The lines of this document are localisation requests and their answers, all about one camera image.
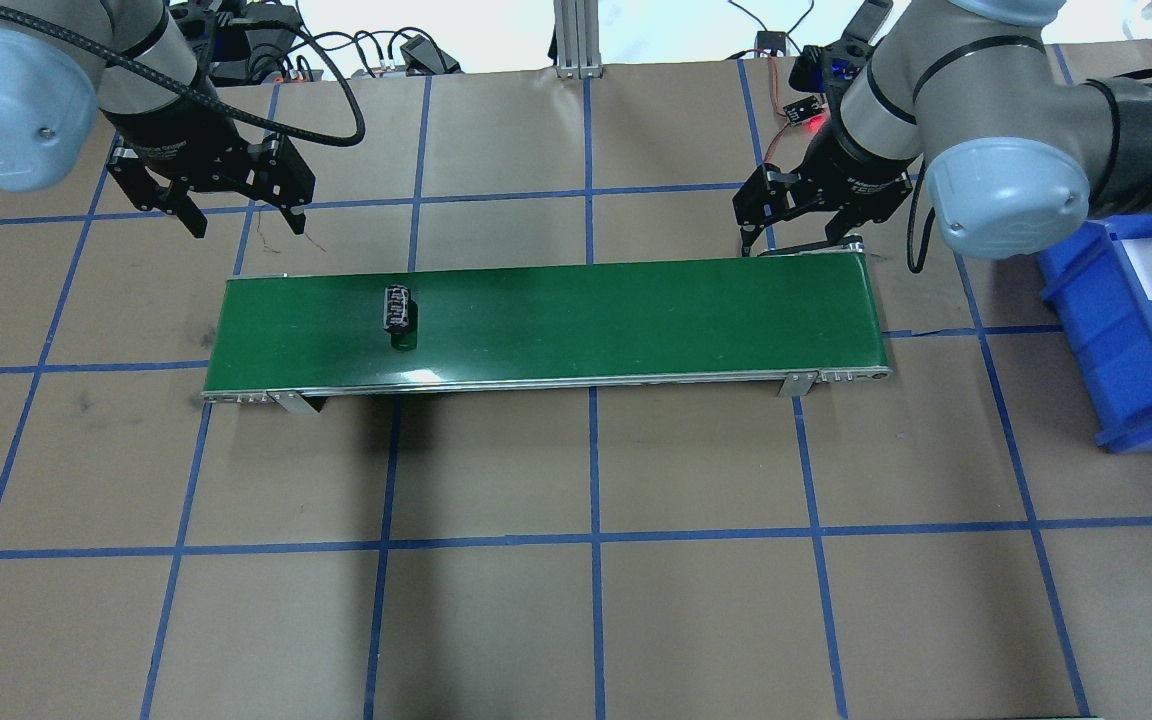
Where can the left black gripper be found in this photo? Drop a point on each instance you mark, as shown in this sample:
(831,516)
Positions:
(179,128)

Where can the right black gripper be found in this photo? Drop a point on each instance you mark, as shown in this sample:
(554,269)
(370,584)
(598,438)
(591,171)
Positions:
(858,165)

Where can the black cylindrical capacitor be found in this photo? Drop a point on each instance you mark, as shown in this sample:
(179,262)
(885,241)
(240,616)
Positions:
(400,311)

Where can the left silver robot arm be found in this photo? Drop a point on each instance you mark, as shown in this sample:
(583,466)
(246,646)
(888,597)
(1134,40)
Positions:
(98,97)

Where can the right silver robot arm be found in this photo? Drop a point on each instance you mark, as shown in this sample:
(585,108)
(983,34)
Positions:
(1014,162)

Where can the small red led board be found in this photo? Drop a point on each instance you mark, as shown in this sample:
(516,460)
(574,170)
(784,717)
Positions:
(807,111)

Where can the green conveyor belt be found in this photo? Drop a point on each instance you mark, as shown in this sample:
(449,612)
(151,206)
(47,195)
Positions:
(801,320)

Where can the black power adapter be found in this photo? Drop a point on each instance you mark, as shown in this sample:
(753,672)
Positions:
(250,41)

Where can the blue plastic bin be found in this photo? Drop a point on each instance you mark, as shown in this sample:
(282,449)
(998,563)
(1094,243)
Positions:
(1099,282)

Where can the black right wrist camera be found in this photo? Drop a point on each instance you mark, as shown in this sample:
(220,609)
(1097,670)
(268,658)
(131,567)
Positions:
(827,69)

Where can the black inline switch box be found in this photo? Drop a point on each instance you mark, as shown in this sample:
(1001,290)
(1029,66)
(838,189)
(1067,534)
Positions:
(771,43)

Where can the aluminium frame post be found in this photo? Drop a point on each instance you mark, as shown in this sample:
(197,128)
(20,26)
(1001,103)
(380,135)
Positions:
(576,39)

